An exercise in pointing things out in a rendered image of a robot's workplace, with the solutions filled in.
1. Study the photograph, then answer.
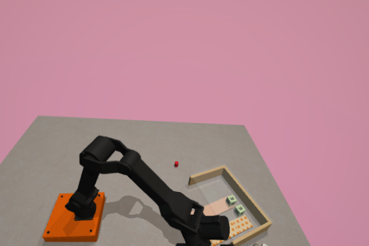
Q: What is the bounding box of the cream strip with orange polka dots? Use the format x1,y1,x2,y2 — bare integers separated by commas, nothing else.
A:
210,240,225,246

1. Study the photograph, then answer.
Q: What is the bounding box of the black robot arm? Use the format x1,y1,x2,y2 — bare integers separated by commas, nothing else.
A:
65,136,230,244

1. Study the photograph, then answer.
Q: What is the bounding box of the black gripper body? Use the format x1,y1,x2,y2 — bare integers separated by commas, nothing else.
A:
175,238,234,246

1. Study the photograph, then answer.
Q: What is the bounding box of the peach strip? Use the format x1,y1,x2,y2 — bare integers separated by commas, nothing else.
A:
191,205,215,215

